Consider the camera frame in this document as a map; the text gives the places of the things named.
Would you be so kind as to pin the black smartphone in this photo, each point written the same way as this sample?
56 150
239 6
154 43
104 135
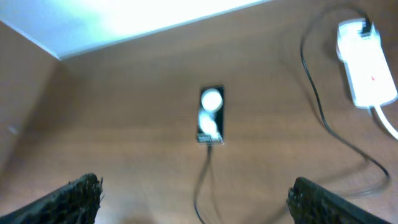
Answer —
210 119

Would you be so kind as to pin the white power strip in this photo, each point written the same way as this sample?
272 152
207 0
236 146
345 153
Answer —
370 80

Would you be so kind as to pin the white USB charger plug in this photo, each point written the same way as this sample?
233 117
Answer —
355 36

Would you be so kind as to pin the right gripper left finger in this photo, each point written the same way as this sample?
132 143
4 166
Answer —
77 202

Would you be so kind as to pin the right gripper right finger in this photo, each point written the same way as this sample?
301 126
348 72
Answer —
308 202

